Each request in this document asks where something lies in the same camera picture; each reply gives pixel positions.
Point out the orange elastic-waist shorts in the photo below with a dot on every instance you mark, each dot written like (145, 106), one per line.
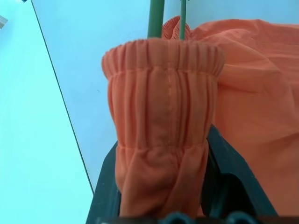
(163, 105)

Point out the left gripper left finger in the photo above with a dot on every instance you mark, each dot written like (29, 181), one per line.
(105, 186)

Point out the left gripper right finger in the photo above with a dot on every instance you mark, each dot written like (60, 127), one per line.
(231, 177)

